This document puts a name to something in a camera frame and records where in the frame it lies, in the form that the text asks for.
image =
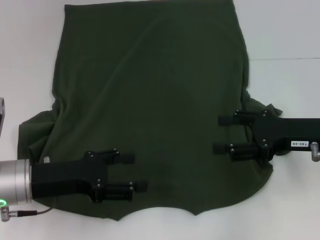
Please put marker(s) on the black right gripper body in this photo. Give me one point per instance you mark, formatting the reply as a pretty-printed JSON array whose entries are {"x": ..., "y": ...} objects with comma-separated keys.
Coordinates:
[{"x": 287, "y": 131}]

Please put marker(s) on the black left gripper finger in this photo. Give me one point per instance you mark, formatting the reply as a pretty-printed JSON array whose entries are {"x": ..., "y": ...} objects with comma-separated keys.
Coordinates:
[
  {"x": 117, "y": 158},
  {"x": 117, "y": 191}
]

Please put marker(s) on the dark green shirt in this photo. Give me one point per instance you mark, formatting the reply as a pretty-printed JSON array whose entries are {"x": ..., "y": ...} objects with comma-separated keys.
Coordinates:
[{"x": 150, "y": 75}]

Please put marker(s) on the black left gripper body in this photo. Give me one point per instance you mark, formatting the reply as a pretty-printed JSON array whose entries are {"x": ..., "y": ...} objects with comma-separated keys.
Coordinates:
[{"x": 65, "y": 177}]

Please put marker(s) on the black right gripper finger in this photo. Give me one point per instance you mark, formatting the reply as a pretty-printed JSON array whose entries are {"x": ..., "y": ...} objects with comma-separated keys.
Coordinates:
[
  {"x": 245, "y": 152},
  {"x": 237, "y": 118}
]

